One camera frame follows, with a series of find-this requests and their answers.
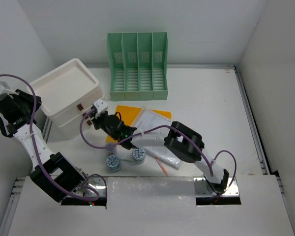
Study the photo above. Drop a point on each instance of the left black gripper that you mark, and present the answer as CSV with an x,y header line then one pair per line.
x,y
23,96

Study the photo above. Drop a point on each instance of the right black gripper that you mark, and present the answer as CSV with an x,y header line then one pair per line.
x,y
96,120

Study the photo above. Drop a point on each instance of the white plastic drawer unit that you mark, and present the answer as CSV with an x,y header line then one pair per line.
x,y
67,92

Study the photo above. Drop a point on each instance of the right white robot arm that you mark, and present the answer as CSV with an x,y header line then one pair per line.
x,y
183,142

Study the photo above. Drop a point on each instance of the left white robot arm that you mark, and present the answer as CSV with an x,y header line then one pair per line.
x,y
16,109

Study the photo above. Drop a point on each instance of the dark-lidded ink jar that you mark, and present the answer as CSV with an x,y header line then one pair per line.
x,y
110,148

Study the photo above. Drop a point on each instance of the orange paper folder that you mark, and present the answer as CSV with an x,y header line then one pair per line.
x,y
127,113

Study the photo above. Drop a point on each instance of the clear mesh document pouch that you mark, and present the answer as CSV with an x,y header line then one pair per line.
x,y
160,151

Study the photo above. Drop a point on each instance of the orange-tipped clear pen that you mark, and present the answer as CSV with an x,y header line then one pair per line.
x,y
161,166

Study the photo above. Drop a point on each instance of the green four-slot file organizer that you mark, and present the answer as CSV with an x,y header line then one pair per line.
x,y
138,66

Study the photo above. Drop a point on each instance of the white front shelf board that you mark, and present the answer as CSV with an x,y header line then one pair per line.
x,y
156,206

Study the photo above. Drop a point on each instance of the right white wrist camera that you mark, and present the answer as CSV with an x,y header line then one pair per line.
x,y
100,105

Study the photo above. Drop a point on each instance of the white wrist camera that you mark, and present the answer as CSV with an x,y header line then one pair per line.
x,y
100,105
4,88

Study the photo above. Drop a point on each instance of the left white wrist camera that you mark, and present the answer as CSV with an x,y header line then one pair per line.
x,y
4,88

